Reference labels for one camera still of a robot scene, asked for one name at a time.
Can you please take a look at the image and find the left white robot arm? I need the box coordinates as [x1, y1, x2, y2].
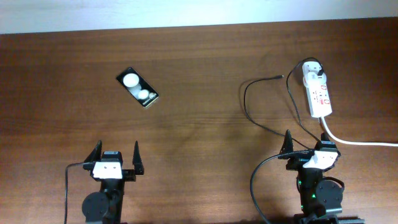
[81, 141, 144, 223]

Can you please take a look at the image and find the black USB charging cable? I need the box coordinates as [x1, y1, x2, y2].
[243, 57, 326, 149]

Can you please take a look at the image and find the black smartphone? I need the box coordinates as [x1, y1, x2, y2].
[116, 67, 159, 108]

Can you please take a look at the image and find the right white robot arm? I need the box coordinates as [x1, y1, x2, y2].
[279, 130, 345, 223]

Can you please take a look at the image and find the white USB charger plug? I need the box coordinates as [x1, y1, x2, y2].
[303, 72, 326, 88]

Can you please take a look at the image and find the white power strip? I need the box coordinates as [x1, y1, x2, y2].
[302, 62, 332, 118]

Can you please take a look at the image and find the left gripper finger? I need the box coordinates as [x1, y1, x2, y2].
[84, 140, 102, 163]
[132, 141, 144, 170]

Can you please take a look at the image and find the white power strip cord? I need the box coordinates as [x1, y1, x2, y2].
[319, 116, 398, 147]

